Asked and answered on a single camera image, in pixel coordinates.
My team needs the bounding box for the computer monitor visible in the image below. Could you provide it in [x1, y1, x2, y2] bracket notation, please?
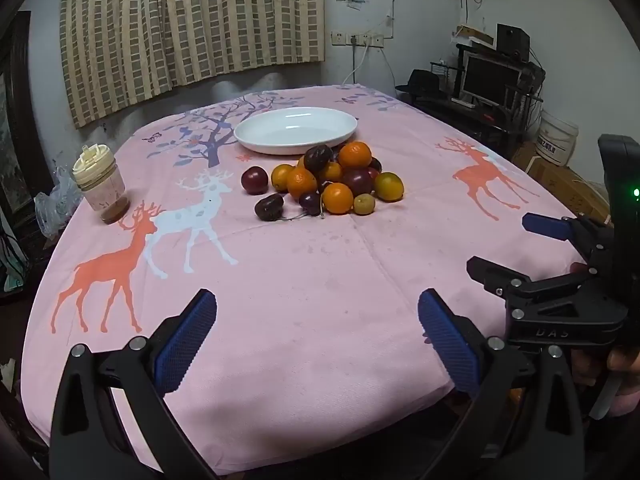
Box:
[462, 54, 523, 106]

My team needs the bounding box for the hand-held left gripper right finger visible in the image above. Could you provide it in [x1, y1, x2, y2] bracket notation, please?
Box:
[417, 288, 586, 480]

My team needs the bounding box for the dark red plum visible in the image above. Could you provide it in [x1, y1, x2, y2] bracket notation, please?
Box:
[342, 168, 374, 197]
[241, 166, 269, 195]

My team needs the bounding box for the person's right hand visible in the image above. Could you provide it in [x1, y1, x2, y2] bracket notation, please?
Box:
[571, 346, 640, 418]

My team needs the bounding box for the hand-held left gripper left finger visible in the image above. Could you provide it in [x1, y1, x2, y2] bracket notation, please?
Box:
[48, 288, 221, 480]

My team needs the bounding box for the white plastic bucket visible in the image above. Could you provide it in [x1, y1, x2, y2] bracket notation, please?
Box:
[536, 109, 580, 167]

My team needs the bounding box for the striped checked curtain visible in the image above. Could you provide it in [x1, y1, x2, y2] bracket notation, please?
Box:
[60, 0, 327, 128]

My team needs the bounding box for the flat cardboard box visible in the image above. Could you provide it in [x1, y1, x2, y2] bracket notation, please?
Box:
[452, 25, 498, 46]

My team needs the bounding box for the white power cable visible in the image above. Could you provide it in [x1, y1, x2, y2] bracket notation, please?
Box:
[341, 42, 396, 87]

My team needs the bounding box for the dark wooden framed panel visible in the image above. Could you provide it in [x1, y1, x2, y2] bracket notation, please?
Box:
[0, 10, 56, 221]

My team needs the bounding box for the clear plastic bag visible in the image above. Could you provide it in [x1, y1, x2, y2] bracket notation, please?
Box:
[34, 162, 83, 238]

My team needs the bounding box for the plastic jar with cream lid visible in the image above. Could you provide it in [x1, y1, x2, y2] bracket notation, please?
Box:
[72, 144, 131, 225]

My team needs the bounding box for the black hat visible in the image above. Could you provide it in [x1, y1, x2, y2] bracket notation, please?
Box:
[395, 69, 443, 96]

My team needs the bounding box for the pink deer print tablecloth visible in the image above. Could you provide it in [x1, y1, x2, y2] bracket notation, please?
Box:
[20, 85, 616, 478]

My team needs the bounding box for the brown cardboard box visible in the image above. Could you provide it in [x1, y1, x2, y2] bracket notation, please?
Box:
[512, 142, 613, 221]

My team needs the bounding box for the black speaker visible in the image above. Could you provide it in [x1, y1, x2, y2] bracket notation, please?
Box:
[496, 23, 531, 61]

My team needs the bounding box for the black computer desk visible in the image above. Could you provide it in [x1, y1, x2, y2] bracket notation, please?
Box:
[400, 42, 546, 158]

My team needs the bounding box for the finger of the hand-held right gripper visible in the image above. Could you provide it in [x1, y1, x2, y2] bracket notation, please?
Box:
[522, 213, 613, 261]
[466, 256, 534, 301]

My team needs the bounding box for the teal patterned cloth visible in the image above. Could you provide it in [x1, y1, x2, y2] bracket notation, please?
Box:
[0, 205, 28, 293]

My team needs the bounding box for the white oval plate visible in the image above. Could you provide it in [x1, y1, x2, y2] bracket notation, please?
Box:
[234, 106, 359, 156]

